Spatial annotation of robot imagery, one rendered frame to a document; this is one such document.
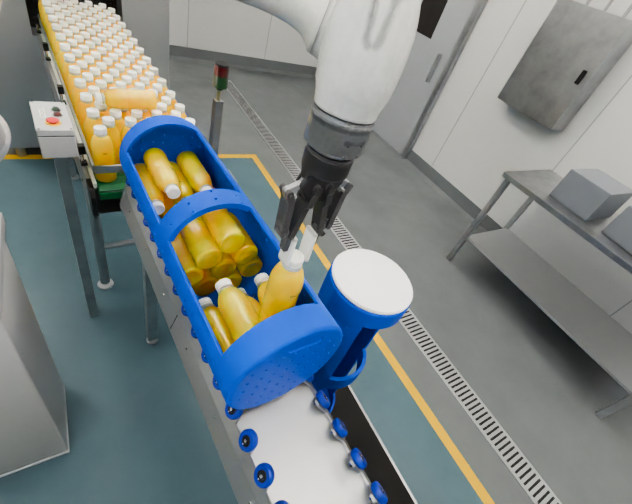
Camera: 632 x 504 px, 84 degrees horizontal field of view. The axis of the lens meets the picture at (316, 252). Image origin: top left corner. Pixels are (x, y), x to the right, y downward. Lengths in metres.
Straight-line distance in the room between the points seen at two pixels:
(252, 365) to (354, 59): 0.51
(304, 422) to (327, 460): 0.10
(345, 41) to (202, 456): 1.71
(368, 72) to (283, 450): 0.77
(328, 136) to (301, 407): 0.68
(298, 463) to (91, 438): 1.18
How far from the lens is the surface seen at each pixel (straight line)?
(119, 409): 1.95
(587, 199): 2.97
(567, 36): 3.76
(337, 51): 0.46
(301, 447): 0.93
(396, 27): 0.46
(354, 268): 1.15
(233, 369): 0.71
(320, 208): 0.60
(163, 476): 1.84
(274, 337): 0.68
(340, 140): 0.49
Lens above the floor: 1.78
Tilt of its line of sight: 40 degrees down
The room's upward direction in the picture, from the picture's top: 22 degrees clockwise
